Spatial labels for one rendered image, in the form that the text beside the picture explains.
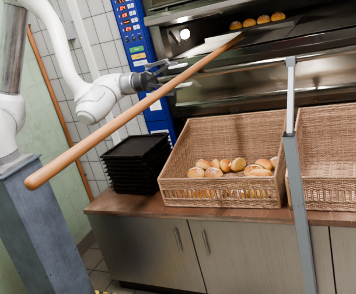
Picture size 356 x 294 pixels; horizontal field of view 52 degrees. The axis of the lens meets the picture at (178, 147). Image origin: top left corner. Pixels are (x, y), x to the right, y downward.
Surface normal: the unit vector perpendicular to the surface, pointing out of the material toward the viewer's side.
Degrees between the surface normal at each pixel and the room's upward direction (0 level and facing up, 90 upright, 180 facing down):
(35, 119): 90
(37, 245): 90
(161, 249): 90
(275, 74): 70
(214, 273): 90
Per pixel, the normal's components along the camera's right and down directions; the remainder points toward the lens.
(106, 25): -0.40, 0.42
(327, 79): -0.46, 0.09
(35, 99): 0.88, -0.05
